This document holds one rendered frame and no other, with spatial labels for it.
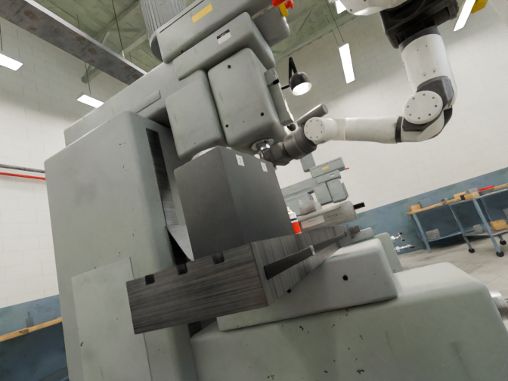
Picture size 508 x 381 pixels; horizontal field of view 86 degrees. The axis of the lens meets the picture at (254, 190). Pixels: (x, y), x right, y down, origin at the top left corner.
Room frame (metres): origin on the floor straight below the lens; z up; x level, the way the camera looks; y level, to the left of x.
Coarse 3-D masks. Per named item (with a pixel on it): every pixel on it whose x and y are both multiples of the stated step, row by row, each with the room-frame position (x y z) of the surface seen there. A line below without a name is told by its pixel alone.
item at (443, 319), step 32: (416, 288) 0.72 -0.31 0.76; (448, 288) 0.65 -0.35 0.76; (480, 288) 0.63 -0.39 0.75; (288, 320) 0.79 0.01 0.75; (320, 320) 0.75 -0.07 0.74; (352, 320) 0.73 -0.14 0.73; (384, 320) 0.70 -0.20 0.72; (416, 320) 0.68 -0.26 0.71; (448, 320) 0.65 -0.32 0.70; (480, 320) 0.63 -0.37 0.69; (192, 352) 0.91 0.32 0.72; (224, 352) 0.87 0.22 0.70; (256, 352) 0.83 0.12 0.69; (288, 352) 0.79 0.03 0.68; (320, 352) 0.76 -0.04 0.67; (352, 352) 0.74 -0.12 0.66; (384, 352) 0.71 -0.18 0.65; (416, 352) 0.69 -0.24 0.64; (448, 352) 0.66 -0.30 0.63; (480, 352) 0.64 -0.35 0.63
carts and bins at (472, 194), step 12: (468, 192) 4.28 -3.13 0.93; (480, 192) 4.21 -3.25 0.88; (492, 192) 4.27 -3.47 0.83; (456, 216) 4.70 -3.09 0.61; (480, 216) 3.98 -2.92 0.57; (480, 228) 4.29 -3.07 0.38; (492, 228) 4.42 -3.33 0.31; (504, 228) 4.09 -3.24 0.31; (468, 240) 4.70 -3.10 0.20; (492, 240) 3.97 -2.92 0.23; (504, 240) 4.61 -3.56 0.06
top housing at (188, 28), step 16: (208, 0) 0.80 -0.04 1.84; (224, 0) 0.78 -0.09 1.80; (240, 0) 0.76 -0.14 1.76; (256, 0) 0.75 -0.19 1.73; (176, 16) 0.85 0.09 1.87; (192, 16) 0.83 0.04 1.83; (208, 16) 0.81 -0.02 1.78; (224, 16) 0.79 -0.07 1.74; (272, 16) 0.83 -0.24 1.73; (160, 32) 0.88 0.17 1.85; (176, 32) 0.86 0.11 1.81; (192, 32) 0.83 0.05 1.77; (208, 32) 0.82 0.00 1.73; (272, 32) 0.90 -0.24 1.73; (288, 32) 0.94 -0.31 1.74; (160, 48) 0.89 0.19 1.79; (176, 48) 0.86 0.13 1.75
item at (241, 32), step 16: (240, 16) 0.77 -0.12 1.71; (224, 32) 0.80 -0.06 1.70; (240, 32) 0.78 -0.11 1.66; (256, 32) 0.80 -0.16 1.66; (192, 48) 0.85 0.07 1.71; (208, 48) 0.83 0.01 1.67; (224, 48) 0.81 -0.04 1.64; (240, 48) 0.82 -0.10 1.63; (256, 48) 0.84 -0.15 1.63; (176, 64) 0.88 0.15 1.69; (192, 64) 0.86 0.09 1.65; (208, 64) 0.85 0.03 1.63; (272, 64) 0.96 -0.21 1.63
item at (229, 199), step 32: (192, 160) 0.49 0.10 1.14; (224, 160) 0.46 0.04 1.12; (256, 160) 0.57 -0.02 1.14; (192, 192) 0.49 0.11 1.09; (224, 192) 0.46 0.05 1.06; (256, 192) 0.54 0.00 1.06; (192, 224) 0.50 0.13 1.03; (224, 224) 0.47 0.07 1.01; (256, 224) 0.50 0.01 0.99; (288, 224) 0.63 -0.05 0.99
